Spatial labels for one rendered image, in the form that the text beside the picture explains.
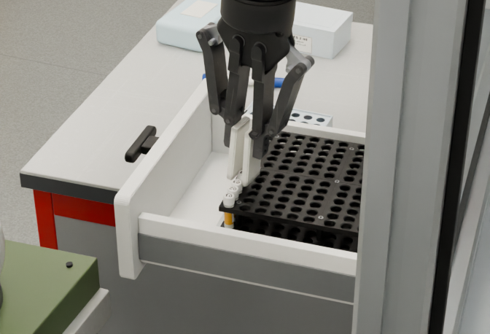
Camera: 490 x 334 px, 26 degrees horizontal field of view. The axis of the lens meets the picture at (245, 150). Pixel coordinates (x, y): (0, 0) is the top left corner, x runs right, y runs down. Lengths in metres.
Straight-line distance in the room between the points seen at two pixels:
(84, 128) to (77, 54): 1.94
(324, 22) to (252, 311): 0.53
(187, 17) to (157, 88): 0.18
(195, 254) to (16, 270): 0.22
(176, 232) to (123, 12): 2.69
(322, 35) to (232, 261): 0.70
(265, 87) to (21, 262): 0.37
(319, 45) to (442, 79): 1.29
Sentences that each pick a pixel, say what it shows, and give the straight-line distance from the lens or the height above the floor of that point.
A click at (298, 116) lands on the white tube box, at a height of 0.79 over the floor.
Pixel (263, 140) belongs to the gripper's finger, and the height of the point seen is 0.97.
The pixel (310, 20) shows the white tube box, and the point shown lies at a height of 0.81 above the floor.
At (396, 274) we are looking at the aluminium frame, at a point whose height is 1.22.
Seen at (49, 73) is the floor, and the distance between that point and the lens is 3.42.
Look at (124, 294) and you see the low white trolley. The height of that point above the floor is 0.56.
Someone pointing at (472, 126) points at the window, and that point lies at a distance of 0.52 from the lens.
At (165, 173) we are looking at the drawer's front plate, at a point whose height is 0.90.
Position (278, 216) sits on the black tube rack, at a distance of 1.19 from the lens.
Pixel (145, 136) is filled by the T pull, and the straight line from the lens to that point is 1.27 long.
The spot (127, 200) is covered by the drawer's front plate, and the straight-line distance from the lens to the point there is 1.13.
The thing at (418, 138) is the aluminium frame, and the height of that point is 1.30.
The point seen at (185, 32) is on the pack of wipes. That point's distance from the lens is 1.79.
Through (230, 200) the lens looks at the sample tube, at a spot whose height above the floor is 0.91.
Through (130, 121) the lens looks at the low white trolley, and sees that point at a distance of 1.60.
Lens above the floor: 1.56
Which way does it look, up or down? 32 degrees down
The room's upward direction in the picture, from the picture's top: straight up
